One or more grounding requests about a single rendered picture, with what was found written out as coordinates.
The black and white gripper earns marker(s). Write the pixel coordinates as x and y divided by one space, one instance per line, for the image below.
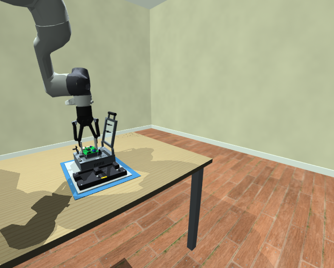
85 118

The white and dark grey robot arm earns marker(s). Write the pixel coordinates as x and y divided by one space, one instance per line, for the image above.
53 32

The green circuit board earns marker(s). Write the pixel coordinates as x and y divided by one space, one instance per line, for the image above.
89 150

